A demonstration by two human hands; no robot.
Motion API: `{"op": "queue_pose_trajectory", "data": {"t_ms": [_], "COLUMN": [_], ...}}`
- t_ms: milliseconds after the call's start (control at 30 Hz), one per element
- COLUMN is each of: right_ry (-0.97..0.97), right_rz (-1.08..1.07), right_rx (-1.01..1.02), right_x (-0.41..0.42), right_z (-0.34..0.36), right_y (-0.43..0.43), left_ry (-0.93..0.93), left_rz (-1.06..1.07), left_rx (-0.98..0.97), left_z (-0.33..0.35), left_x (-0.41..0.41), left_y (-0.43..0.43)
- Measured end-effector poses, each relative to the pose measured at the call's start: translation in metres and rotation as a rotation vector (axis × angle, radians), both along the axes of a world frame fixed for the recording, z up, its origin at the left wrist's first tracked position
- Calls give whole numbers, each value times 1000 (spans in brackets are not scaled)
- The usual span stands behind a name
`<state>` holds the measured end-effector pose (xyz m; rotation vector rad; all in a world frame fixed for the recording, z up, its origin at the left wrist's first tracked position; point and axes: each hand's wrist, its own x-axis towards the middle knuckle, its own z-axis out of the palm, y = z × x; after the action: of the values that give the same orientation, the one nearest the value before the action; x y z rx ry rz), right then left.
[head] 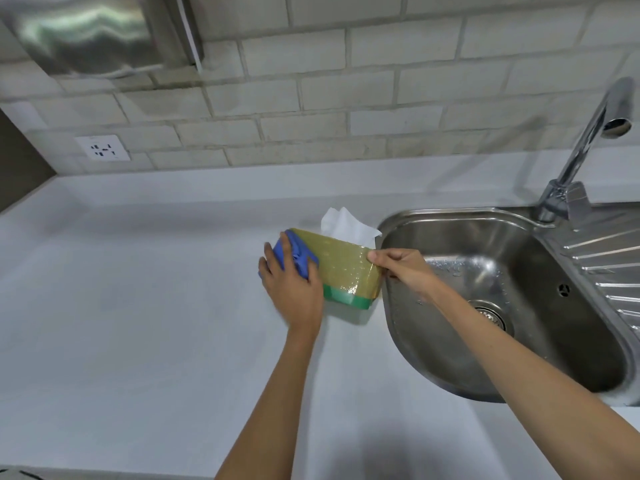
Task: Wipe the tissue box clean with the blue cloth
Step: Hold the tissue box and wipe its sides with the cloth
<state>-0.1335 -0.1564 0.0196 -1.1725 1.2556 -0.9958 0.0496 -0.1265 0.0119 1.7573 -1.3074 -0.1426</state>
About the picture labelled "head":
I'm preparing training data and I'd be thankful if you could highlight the chrome faucet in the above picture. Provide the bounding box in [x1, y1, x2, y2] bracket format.
[532, 77, 636, 231]

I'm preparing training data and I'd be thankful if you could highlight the white tissue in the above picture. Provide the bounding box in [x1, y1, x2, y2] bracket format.
[319, 207, 383, 248]

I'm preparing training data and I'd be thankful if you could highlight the gold and green tissue box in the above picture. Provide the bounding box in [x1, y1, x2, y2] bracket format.
[285, 227, 385, 311]

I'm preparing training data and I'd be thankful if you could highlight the person's right hand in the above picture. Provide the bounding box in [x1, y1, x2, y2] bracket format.
[367, 248, 443, 301]

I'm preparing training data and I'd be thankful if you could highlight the person's right forearm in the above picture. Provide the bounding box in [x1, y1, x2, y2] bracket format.
[425, 284, 640, 480]

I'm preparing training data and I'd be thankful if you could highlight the white wall socket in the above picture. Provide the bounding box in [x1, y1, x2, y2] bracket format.
[75, 134, 131, 162]

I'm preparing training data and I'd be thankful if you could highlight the person's left forearm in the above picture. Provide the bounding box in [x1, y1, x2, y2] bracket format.
[215, 324, 321, 480]

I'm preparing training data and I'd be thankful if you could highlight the person's left hand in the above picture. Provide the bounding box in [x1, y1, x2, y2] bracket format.
[257, 232, 325, 335]

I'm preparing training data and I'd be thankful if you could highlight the stainless steel range hood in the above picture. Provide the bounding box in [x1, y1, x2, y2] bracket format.
[0, 0, 206, 78]

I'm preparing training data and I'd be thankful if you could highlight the blue microfibre cloth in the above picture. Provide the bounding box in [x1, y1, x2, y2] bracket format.
[259, 229, 321, 281]

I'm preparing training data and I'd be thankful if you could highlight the metal sink strainer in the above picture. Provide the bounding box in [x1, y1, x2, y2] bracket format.
[467, 299, 515, 338]

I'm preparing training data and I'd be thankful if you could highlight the stainless steel sink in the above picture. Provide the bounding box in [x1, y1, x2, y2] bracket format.
[375, 202, 640, 408]

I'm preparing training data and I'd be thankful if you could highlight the dark brown side panel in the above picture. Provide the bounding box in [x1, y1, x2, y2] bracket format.
[0, 109, 57, 213]

